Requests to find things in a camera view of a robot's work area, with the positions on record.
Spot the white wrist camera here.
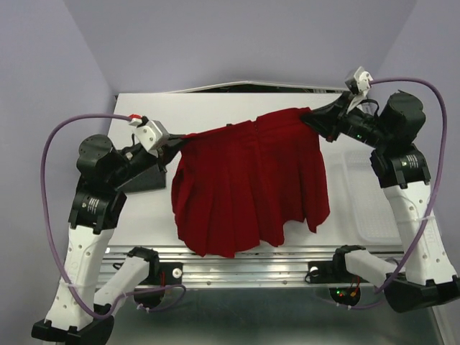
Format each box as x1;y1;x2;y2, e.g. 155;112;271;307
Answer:
345;66;374;96
129;114;170;154

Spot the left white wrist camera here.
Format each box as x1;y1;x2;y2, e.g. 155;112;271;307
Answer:
129;114;170;154

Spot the dark grey dotted skirt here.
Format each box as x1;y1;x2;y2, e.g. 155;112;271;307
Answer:
120;165;166;193

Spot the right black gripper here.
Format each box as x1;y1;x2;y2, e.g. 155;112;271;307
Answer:
302;89;390;147

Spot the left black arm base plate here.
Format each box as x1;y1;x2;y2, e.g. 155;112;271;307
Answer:
141;262;183;286

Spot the white plastic basket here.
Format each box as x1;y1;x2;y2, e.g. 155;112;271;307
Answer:
342;150;401;245

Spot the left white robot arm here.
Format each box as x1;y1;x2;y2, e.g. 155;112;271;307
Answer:
31;134;186;344

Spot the aluminium rail frame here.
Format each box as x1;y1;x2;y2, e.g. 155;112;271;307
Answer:
42;86;454;345

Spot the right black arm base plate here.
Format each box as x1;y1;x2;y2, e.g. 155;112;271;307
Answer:
304;261;346;284

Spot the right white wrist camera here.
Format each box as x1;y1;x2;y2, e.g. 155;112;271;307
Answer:
345;66;374;96

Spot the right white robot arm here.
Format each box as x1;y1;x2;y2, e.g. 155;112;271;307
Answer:
301;91;459;313

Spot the red skirt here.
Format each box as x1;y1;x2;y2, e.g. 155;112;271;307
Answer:
171;108;330;258

